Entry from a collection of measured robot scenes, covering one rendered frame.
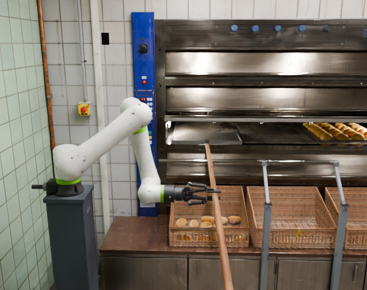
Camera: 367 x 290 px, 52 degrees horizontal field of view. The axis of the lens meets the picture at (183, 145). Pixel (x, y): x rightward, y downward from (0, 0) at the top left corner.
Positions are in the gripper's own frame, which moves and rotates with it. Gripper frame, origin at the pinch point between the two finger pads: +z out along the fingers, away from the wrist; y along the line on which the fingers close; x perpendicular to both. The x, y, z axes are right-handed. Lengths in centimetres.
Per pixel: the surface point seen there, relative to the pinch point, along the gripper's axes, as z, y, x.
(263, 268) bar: 37, 69, -38
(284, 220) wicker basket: 61, 58, -88
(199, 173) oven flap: -6, 23, -96
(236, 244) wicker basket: 19, 57, -49
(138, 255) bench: -48, 64, -45
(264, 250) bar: 37, 54, -38
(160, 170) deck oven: -37, 21, -99
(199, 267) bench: -6, 72, -44
